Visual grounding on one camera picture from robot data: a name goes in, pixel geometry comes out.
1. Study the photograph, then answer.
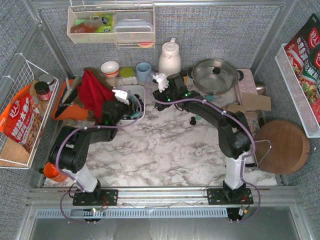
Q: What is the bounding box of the steel pot with lid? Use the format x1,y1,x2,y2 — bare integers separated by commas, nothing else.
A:
188,58,244,95

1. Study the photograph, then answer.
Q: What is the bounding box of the white orange striped bowl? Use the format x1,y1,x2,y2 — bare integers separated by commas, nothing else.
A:
100,61,120,78

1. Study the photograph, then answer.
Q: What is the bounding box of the pink striped oven mitt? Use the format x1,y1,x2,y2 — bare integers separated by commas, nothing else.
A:
245,111,260,136

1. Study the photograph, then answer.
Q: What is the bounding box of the pink box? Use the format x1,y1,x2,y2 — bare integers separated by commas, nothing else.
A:
234,68,258,105

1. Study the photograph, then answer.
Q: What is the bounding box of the round wooden board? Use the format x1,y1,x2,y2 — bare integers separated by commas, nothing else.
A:
254,120,310,175

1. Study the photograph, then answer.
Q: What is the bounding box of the white wire rack left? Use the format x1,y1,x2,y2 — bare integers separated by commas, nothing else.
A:
0,59,59,169

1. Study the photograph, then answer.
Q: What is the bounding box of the orange cup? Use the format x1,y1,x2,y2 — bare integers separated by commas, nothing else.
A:
43,162,68,183

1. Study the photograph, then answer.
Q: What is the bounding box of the black chef knife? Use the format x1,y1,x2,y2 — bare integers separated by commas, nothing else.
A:
54,88,78,119

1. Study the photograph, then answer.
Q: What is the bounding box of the metal wire stand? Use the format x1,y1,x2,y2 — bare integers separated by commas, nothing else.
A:
253,138,273,171

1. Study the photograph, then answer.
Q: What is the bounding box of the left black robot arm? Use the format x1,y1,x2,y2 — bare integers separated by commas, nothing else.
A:
48,94,144,204

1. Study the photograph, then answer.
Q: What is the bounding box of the clear plastic food box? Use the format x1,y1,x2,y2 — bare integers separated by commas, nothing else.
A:
113,11,154,43

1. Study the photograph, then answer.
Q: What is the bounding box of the white handled knife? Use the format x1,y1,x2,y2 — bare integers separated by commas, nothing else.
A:
65,76,82,96

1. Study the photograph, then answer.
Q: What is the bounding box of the orange snack bag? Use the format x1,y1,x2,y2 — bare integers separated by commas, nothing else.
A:
0,84,42,153

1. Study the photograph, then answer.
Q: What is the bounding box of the red cloth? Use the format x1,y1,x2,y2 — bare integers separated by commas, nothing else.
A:
76,69,116,126

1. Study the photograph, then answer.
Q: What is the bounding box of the orange plastic tray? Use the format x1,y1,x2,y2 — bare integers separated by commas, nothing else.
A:
51,81,89,121

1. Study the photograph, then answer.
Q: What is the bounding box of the cardboard sheet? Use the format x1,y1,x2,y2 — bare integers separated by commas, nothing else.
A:
226,104,246,113
242,92,271,111

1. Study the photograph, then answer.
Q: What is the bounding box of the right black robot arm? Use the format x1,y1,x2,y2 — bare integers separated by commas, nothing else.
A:
151,73,254,202

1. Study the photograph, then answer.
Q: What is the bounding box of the red seasoning packet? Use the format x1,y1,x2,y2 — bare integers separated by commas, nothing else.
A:
284,13,320,121

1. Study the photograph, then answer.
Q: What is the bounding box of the white thermos jug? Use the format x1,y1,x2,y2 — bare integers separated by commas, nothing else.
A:
158,38,182,76

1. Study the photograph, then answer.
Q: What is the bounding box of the white wire basket right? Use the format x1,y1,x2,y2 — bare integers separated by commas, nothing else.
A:
274,43,320,139

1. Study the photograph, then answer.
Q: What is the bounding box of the blue mug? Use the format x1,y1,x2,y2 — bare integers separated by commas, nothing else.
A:
136,62,152,83

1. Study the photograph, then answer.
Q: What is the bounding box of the white plastic storage basket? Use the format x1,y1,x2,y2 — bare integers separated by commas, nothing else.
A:
120,85,146,125

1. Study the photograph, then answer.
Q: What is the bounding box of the red lidded jar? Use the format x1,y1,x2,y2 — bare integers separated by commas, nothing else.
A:
34,81,52,101

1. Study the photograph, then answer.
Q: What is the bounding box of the green lidded cup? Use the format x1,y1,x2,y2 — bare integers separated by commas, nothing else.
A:
119,67,138,85

